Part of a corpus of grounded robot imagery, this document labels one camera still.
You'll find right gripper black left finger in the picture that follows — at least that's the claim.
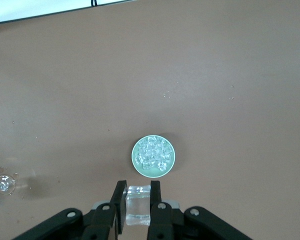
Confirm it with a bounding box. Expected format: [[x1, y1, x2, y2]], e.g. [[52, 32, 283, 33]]
[[13, 180, 128, 240]]

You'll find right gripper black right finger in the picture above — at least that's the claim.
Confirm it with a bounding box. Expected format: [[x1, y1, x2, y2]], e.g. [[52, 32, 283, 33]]
[[147, 180, 253, 240]]

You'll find clear wine glass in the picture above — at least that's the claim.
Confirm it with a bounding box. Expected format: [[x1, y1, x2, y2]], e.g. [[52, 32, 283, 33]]
[[0, 174, 17, 196]]

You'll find green round bowl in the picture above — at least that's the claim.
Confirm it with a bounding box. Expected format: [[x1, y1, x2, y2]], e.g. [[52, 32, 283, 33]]
[[131, 134, 176, 179]]

